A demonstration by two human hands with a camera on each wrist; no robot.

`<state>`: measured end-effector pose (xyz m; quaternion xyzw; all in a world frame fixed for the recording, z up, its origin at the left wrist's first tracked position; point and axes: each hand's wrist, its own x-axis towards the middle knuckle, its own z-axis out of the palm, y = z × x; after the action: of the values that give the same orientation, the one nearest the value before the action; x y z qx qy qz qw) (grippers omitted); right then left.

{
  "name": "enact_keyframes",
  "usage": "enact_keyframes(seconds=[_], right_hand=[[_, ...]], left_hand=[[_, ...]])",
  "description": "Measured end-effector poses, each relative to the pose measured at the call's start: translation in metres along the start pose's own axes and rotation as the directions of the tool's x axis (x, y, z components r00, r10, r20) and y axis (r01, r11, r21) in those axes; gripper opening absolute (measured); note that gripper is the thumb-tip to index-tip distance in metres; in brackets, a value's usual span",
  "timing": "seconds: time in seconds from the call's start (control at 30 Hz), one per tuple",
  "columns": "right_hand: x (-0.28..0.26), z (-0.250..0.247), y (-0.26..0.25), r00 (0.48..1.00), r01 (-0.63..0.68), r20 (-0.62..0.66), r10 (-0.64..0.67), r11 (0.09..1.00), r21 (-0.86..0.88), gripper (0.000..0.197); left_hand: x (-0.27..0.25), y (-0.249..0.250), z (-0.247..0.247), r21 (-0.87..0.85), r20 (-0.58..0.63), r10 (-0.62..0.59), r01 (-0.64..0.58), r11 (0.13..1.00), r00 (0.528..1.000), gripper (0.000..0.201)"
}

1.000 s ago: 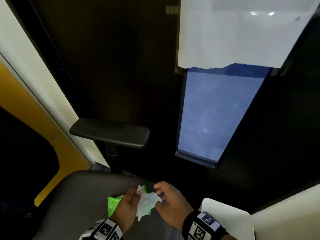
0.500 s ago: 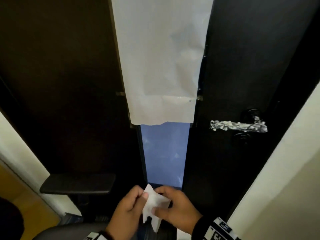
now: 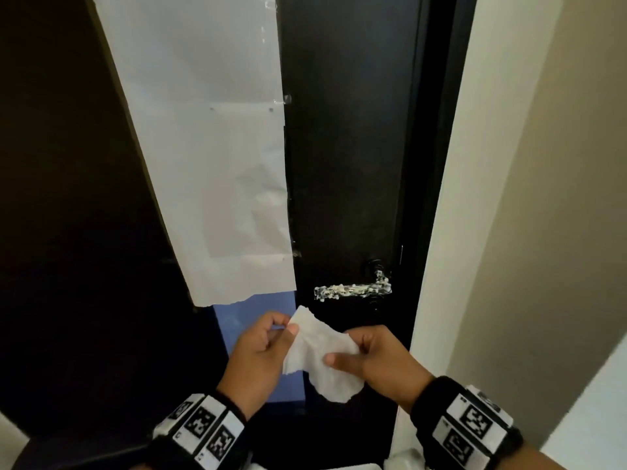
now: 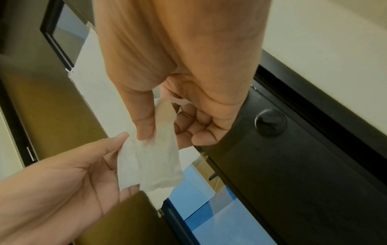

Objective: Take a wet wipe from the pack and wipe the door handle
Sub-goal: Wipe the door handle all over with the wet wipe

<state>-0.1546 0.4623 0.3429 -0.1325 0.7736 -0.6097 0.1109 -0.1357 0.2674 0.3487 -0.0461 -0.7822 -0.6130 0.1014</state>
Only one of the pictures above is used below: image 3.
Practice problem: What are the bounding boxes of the black right wristband with markers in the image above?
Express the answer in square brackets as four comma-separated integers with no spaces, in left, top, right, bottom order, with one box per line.
[410,375,524,470]

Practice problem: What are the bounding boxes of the black wristband with markers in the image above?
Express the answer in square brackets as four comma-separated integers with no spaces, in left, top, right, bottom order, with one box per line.
[146,391,251,470]
[410,375,524,470]

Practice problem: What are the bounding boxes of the black left wristband with markers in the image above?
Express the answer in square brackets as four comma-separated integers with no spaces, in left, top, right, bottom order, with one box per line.
[146,391,251,470]

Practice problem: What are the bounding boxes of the person's right hand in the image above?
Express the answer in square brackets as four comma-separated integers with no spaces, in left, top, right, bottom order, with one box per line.
[323,325,436,416]

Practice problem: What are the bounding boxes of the white wet wipe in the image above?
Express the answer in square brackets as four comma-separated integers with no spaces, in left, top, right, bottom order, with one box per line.
[282,305,366,403]

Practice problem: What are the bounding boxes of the metal door handle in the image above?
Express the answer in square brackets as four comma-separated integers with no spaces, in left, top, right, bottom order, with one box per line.
[313,258,393,303]

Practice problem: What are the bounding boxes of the black door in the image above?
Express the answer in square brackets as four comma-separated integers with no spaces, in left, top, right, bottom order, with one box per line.
[0,0,479,470]

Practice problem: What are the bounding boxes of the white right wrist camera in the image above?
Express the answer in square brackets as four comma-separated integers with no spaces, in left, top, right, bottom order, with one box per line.
[384,447,426,470]

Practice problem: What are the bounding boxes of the white paper sheet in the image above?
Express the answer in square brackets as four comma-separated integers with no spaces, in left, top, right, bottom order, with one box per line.
[91,0,297,307]

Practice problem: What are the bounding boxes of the person's left hand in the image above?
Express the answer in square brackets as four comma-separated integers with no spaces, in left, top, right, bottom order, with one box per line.
[217,311,300,420]

